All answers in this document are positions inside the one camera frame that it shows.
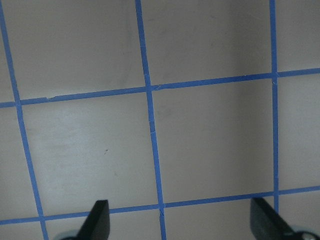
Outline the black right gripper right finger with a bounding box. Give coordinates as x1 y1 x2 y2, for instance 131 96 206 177
250 197 296 240

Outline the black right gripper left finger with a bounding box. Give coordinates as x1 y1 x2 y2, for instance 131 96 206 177
75 200 110 240

